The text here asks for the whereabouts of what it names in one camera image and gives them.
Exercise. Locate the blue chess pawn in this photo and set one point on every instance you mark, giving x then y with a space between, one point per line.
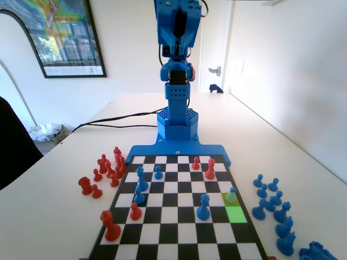
270 205
277 199
139 199
262 192
273 185
258 181
158 174
231 197

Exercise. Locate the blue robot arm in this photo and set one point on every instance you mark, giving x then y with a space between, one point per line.
177 94

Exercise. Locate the red chess pawn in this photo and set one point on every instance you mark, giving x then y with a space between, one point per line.
195 164
97 176
96 192
135 213
114 182
103 157

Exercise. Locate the red chess piece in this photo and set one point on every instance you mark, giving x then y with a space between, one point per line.
123 165
85 187
118 173
117 152

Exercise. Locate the red chess queen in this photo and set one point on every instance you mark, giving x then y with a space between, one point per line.
210 172

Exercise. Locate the red chess rook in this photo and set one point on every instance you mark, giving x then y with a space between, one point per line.
101 168

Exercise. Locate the blue chess king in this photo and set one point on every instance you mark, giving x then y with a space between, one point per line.
141 184

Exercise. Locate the blue chess queen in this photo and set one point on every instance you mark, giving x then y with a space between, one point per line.
203 211

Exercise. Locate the red chess king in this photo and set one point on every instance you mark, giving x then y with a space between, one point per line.
111 231

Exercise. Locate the blue chess knight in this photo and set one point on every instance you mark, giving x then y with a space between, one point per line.
286 245
284 228

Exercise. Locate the blue chess rook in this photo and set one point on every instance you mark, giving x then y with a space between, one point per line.
325 253
307 253

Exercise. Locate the white door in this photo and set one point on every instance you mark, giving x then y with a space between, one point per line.
214 40

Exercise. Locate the blue table clamp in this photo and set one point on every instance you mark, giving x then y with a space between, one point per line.
216 88

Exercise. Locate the black framed poster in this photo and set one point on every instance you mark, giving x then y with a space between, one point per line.
67 40

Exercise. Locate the black white chessboard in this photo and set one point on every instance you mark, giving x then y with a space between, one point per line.
173 189

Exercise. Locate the box with crumpled paper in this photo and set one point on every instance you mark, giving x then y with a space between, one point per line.
46 132

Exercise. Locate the blue gripper camera mount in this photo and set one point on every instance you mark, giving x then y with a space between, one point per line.
185 51

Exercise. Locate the blue base plate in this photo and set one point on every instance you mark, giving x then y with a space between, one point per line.
176 147

